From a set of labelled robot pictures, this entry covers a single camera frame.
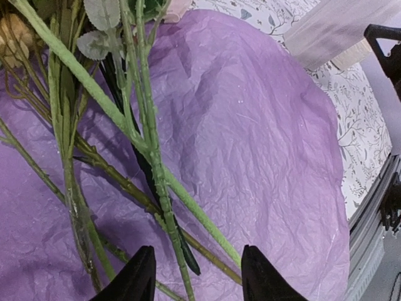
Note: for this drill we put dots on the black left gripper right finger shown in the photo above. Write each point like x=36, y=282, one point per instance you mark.
x=261, y=281

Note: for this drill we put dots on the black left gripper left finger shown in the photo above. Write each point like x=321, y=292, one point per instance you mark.
x=135, y=281

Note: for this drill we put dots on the white ribbed vase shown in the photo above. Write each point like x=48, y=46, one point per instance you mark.
x=332, y=27

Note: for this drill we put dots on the purple wrapping paper sheet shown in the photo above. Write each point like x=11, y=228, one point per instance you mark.
x=245, y=130

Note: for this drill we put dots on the floral tablecloth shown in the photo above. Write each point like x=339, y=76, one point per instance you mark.
x=362, y=134

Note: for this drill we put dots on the aluminium front rail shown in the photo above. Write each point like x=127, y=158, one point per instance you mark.
x=378, y=214

